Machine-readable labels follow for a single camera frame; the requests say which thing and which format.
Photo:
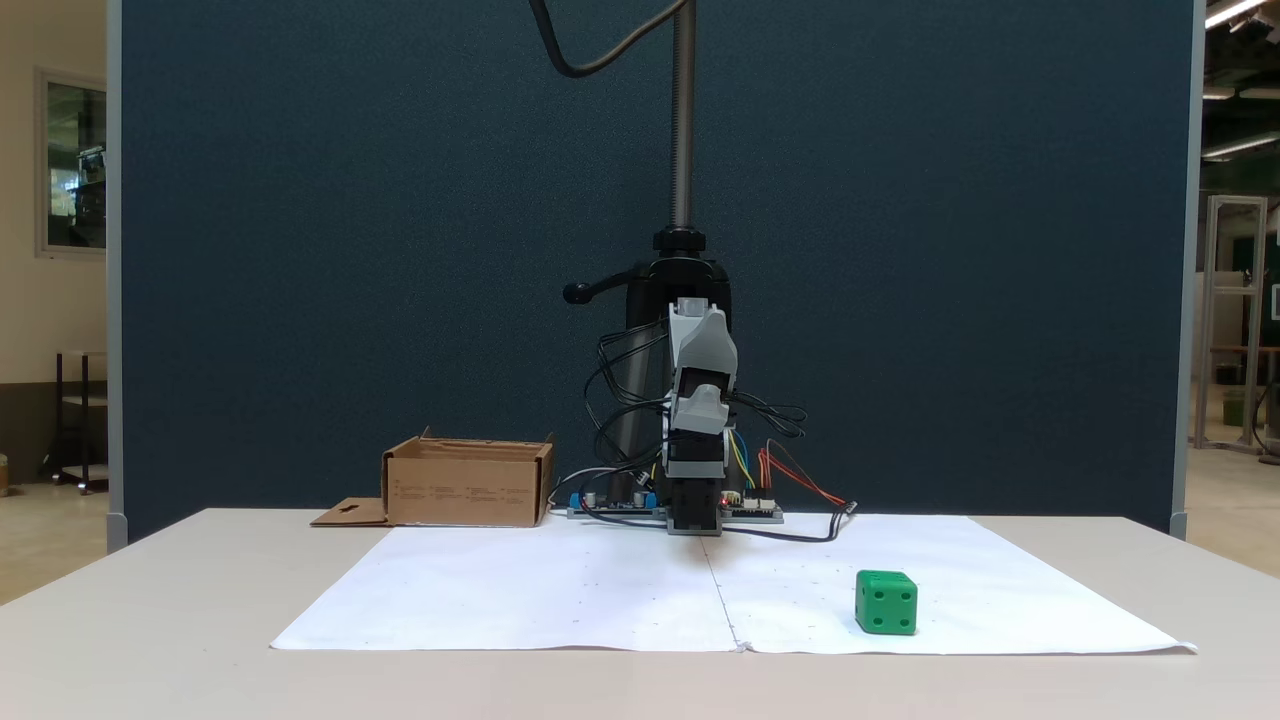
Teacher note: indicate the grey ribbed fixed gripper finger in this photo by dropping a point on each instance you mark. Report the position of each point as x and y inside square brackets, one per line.
[697, 415]

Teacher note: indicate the green dice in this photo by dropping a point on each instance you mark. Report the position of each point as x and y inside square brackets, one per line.
[885, 603]

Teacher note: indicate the grey black Koch robot arm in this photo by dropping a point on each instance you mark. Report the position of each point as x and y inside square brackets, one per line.
[695, 505]

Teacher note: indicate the circuit board with white connectors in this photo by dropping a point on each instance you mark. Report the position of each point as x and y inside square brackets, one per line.
[755, 508]

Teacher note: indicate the circuit board with blue parts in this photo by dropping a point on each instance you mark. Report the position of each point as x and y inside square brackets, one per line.
[610, 503]

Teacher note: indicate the brown cardboard box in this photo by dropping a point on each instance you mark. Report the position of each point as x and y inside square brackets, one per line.
[460, 492]

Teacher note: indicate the white paper sheet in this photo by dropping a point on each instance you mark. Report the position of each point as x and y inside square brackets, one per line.
[520, 595]
[1000, 590]

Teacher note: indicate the dark blue partition panel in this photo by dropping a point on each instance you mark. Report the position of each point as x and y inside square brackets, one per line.
[350, 250]

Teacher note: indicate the black shelf cart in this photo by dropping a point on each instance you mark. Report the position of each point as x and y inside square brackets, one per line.
[82, 420]

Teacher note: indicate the ceiling strip light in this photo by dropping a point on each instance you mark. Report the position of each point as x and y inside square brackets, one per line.
[1232, 10]

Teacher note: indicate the black grey camera tripod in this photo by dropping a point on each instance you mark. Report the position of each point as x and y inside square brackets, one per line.
[684, 120]

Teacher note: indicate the aluminium frame rack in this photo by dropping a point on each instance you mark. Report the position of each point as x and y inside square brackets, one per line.
[1235, 300]

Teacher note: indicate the framed wall window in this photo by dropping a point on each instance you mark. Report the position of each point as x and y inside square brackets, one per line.
[75, 165]

